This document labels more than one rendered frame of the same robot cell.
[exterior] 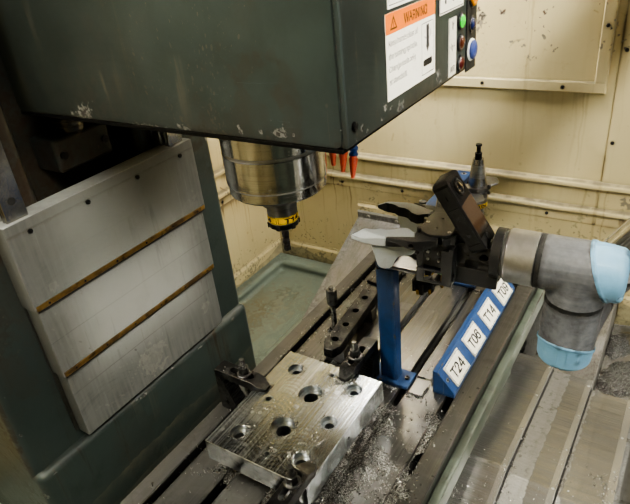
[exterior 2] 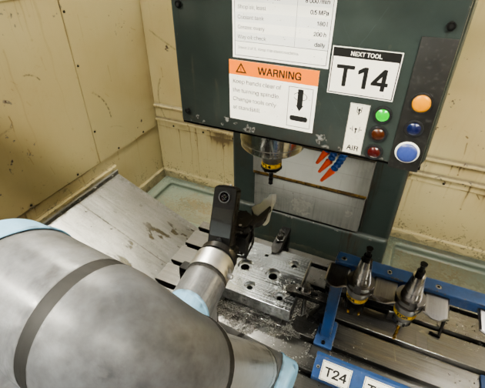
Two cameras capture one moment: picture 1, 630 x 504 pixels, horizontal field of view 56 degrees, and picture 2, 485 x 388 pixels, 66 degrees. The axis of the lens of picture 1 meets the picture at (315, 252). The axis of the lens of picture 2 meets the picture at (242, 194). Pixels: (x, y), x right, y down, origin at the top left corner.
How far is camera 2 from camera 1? 99 cm
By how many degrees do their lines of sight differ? 65
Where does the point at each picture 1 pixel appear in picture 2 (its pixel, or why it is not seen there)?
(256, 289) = (472, 269)
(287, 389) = (275, 262)
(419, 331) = (388, 354)
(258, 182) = not seen: hidden behind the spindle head
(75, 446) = (251, 203)
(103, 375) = (271, 188)
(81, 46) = not seen: hidden behind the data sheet
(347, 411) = (259, 293)
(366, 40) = (205, 67)
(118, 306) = (292, 165)
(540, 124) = not seen: outside the picture
